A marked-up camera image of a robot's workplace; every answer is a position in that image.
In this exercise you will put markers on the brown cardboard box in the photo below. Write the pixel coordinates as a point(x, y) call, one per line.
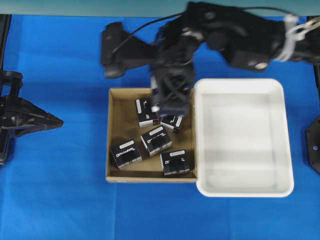
point(122, 126)

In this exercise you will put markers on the blue table cloth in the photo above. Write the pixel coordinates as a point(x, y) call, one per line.
point(53, 186)

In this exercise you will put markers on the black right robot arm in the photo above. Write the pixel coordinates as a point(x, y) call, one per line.
point(244, 40)

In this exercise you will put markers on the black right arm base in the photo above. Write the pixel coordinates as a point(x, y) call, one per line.
point(312, 134)

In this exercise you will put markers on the black box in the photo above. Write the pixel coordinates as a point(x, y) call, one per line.
point(172, 123)
point(156, 140)
point(126, 154)
point(160, 95)
point(145, 116)
point(174, 162)

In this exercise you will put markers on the white plastic tray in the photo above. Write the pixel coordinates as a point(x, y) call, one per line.
point(242, 139)

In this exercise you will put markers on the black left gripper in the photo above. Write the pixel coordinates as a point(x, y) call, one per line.
point(19, 116)

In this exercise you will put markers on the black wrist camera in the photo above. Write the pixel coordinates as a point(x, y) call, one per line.
point(120, 51)

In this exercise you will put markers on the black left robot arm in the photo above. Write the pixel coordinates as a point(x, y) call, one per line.
point(5, 138)

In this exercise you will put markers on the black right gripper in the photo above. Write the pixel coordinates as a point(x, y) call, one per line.
point(176, 42)

